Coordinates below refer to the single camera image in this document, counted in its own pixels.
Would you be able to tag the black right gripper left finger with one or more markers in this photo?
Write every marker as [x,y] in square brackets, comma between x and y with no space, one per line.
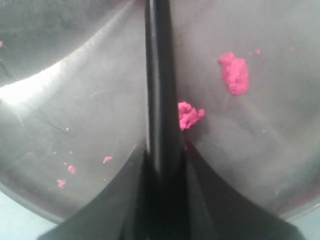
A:
[117,213]

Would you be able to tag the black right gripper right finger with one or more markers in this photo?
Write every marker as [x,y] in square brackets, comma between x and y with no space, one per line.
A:
[218,212]

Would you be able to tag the black kitchen knife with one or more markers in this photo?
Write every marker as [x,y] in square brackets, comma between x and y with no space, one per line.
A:
[167,202]

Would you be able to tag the pink crumb near knife lower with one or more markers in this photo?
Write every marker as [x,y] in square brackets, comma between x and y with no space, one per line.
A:
[188,115]

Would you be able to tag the pink crumb knife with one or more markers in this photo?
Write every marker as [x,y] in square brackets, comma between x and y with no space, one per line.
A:
[188,115]
[234,73]

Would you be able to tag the round stainless steel plate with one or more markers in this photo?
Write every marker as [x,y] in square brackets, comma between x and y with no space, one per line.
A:
[73,89]

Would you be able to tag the pink crumb near knife upper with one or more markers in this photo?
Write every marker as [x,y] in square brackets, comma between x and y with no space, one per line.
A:
[234,73]

